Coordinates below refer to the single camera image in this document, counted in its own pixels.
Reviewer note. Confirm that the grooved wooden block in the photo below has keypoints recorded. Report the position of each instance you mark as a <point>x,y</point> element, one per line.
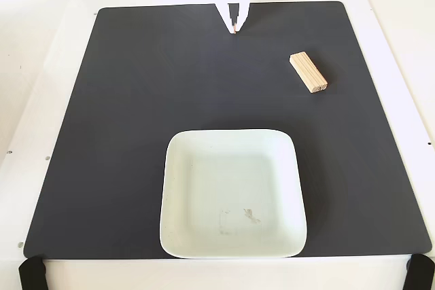
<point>307,71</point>

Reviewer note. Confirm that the white square plate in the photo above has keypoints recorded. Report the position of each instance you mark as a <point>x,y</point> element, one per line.
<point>231,195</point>

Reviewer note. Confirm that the black rubber mat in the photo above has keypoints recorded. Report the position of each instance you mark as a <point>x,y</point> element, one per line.
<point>136,117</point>

